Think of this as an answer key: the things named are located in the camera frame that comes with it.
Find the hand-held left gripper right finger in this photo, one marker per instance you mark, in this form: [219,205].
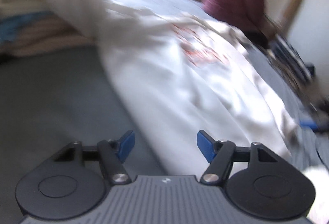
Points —
[205,145]

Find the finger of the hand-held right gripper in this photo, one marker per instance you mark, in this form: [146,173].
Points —
[312,126]

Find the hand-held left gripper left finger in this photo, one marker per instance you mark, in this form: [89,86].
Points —
[127,141]

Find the white sweatshirt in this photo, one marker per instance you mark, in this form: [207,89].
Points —
[167,85]

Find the person's white fleece clothing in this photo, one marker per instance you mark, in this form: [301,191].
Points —
[318,193]

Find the plaid folded shirt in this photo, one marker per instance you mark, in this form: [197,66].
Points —
[290,59]

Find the grey bed blanket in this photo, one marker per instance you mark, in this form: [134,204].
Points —
[51,100]

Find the pink knitted sweater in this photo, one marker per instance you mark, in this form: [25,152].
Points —
[38,38]

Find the light blue cloth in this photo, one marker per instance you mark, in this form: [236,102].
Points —
[15,26]

